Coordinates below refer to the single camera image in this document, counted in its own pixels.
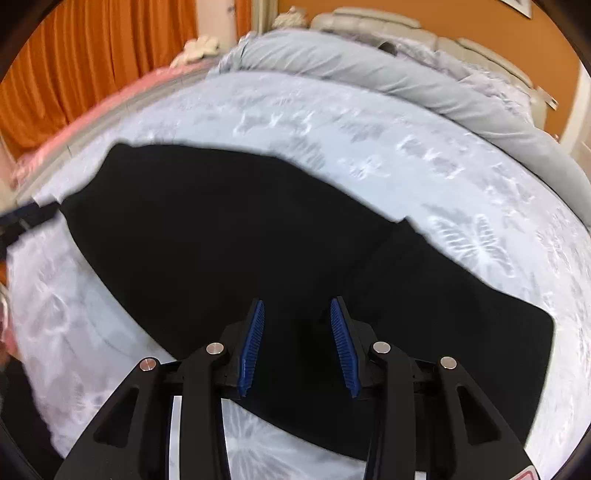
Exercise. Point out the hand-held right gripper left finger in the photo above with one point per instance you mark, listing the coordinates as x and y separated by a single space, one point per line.
251 350

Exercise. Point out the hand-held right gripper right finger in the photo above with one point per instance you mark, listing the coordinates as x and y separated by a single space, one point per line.
344 350

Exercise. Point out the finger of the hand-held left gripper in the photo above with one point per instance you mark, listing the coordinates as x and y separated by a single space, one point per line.
37 214

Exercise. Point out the black pants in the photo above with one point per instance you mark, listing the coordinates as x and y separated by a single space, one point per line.
207 230

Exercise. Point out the pink mattress edge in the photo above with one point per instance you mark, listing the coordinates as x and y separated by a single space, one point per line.
69 134

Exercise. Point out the orange curtain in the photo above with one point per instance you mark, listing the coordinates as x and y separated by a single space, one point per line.
92 46

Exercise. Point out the white butterfly patterned bedsheet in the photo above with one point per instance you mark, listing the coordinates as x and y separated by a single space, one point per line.
323 138

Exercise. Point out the white plush toy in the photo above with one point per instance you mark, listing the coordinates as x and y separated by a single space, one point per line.
198 48

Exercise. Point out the grey rolled duvet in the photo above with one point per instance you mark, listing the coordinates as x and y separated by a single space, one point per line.
369 69

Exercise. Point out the grey floral bedding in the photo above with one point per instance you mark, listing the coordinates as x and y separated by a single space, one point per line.
466 78

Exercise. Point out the beige plush toy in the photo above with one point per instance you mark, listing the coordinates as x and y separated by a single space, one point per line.
291 18

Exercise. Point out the beige leather headboard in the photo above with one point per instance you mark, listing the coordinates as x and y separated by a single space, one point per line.
360 21

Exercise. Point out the white door frame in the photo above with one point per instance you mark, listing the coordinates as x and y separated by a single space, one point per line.
575 106

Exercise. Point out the framed wall picture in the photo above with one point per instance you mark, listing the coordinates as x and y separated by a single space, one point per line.
517 7

